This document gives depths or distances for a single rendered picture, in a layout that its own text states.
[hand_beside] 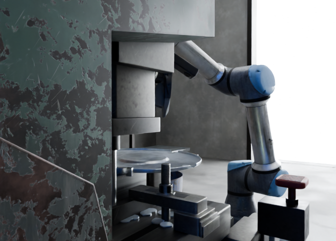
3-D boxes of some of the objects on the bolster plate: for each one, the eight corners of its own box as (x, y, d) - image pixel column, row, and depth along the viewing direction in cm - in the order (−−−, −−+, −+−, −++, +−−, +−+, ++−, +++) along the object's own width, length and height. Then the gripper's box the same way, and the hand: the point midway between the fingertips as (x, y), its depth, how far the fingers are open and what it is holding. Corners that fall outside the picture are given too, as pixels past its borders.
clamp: (144, 207, 60) (144, 157, 60) (219, 225, 50) (219, 166, 50) (124, 216, 55) (123, 161, 55) (203, 238, 45) (203, 172, 45)
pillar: (110, 202, 54) (110, 126, 54) (119, 204, 53) (119, 126, 52) (101, 205, 52) (101, 127, 52) (110, 207, 51) (110, 127, 51)
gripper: (139, 45, 85) (138, 118, 83) (143, 34, 76) (142, 115, 74) (168, 47, 86) (168, 119, 84) (175, 36, 78) (175, 116, 76)
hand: (166, 113), depth 80 cm, fingers closed
